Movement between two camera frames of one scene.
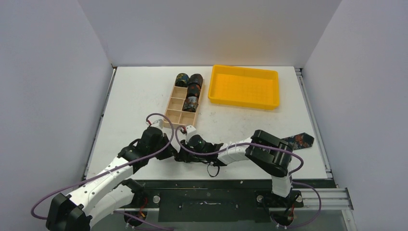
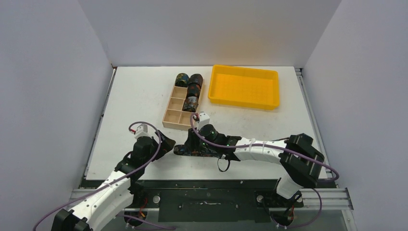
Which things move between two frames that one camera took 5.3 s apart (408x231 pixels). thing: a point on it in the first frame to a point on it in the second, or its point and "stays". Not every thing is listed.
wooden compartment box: [175, 116] stays
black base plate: [220, 201] stays
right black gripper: [185, 154] to [191, 144]
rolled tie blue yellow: [182, 80] stays
